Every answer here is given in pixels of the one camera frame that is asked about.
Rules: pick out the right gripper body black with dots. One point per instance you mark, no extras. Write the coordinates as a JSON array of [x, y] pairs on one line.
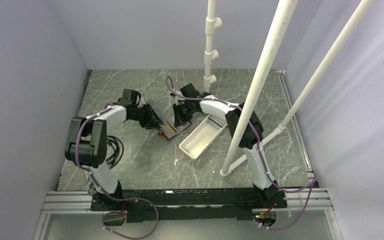
[[184, 111]]

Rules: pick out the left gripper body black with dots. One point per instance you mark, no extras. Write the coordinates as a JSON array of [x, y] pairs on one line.
[[135, 117]]

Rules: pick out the brown leather card holder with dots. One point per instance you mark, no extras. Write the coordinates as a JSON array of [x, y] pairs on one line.
[[161, 133]]

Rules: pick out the gold credit card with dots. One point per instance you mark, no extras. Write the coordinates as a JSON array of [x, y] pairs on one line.
[[169, 128]]

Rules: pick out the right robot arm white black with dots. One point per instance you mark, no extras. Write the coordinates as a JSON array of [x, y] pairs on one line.
[[265, 193]]

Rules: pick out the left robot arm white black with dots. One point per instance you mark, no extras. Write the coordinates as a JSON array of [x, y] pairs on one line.
[[86, 144]]

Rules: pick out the white rectangular plastic tray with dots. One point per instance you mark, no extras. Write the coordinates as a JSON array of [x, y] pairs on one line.
[[198, 141]]

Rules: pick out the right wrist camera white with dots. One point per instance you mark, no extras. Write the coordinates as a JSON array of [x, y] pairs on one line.
[[177, 94]]

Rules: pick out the red handled pliers tool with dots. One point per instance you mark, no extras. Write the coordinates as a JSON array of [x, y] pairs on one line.
[[89, 182]]

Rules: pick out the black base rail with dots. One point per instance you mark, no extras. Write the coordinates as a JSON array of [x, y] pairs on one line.
[[190, 204]]

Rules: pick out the white PVC pipe frame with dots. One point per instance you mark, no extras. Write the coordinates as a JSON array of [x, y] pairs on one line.
[[278, 27]]

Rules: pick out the aluminium frame rail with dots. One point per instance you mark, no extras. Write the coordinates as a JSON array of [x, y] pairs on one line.
[[306, 198]]

